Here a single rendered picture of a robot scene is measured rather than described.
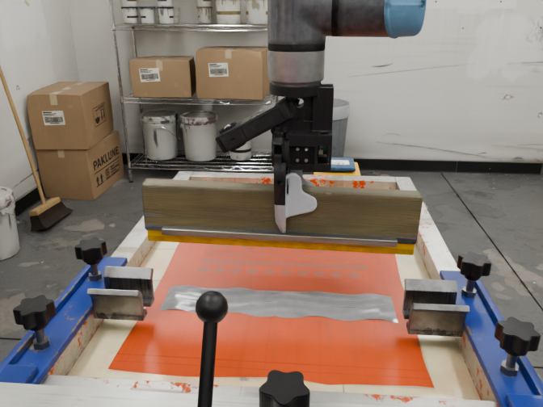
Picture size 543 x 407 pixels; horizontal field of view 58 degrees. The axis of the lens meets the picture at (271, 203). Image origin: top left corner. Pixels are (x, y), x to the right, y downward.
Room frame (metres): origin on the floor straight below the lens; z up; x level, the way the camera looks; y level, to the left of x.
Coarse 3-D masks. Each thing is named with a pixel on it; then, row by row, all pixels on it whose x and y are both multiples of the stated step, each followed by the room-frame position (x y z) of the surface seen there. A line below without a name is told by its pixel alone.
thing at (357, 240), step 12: (168, 228) 0.66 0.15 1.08; (180, 228) 0.66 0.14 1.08; (192, 228) 0.67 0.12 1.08; (204, 228) 0.67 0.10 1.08; (216, 228) 0.67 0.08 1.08; (264, 240) 0.65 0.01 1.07; (276, 240) 0.65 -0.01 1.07; (288, 240) 0.65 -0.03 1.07; (300, 240) 0.64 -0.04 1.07; (312, 240) 0.64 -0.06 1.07; (324, 240) 0.64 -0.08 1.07; (336, 240) 0.64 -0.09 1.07; (348, 240) 0.64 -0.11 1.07; (360, 240) 0.64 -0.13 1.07; (372, 240) 0.64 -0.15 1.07; (384, 240) 0.64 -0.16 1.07; (396, 240) 0.64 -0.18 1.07
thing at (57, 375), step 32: (128, 256) 0.74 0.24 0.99; (448, 256) 0.74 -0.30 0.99; (96, 320) 0.59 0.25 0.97; (64, 352) 0.50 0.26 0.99; (64, 384) 0.44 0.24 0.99; (96, 384) 0.44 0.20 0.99; (128, 384) 0.44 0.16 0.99; (160, 384) 0.44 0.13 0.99; (192, 384) 0.44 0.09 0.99; (480, 384) 0.46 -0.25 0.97
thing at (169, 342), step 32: (192, 256) 0.81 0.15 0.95; (160, 288) 0.70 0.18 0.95; (256, 288) 0.70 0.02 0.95; (160, 320) 0.61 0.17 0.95; (192, 320) 0.61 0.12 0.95; (224, 320) 0.61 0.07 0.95; (256, 320) 0.61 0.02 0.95; (128, 352) 0.54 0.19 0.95; (160, 352) 0.54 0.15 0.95; (192, 352) 0.54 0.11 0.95; (224, 352) 0.54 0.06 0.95; (256, 352) 0.54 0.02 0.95
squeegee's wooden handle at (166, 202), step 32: (160, 192) 0.67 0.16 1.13; (192, 192) 0.67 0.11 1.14; (224, 192) 0.67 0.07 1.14; (256, 192) 0.66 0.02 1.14; (320, 192) 0.66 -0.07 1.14; (352, 192) 0.66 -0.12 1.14; (384, 192) 0.66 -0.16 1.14; (416, 192) 0.66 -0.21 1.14; (160, 224) 0.67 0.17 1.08; (192, 224) 0.67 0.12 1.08; (224, 224) 0.67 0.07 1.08; (256, 224) 0.66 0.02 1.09; (288, 224) 0.66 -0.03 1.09; (320, 224) 0.65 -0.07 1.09; (352, 224) 0.65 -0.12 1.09; (384, 224) 0.65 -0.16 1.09; (416, 224) 0.64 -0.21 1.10
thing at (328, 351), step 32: (384, 256) 0.81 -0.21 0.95; (288, 288) 0.70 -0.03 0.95; (320, 288) 0.70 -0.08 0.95; (352, 288) 0.70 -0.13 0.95; (384, 288) 0.70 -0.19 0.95; (288, 320) 0.61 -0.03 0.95; (320, 320) 0.61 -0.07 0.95; (288, 352) 0.54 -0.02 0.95; (320, 352) 0.54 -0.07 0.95; (352, 352) 0.54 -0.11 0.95; (384, 352) 0.54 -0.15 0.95; (416, 352) 0.54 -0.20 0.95; (384, 384) 0.48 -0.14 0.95; (416, 384) 0.48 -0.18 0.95
